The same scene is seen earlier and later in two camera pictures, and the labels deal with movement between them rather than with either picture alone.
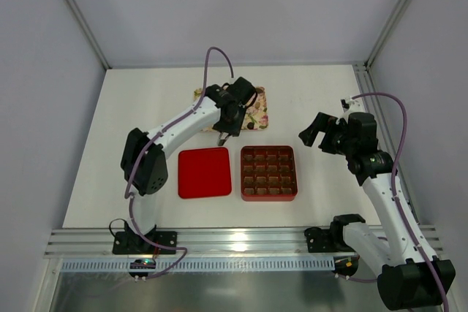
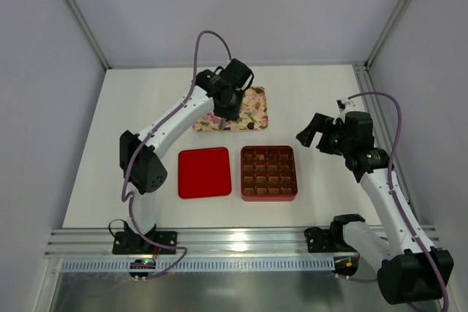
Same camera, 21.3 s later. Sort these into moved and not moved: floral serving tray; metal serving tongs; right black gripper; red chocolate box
Moved: metal serving tongs
Not moved: red chocolate box; right black gripper; floral serving tray
